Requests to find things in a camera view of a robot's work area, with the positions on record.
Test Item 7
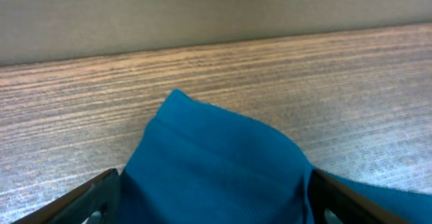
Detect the blue polo shirt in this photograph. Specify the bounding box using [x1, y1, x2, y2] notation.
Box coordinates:
[114, 88, 432, 224]

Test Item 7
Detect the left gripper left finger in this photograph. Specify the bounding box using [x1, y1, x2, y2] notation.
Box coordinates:
[13, 169, 121, 224]

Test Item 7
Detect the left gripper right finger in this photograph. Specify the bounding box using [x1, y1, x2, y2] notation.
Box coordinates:
[308, 170, 408, 224]

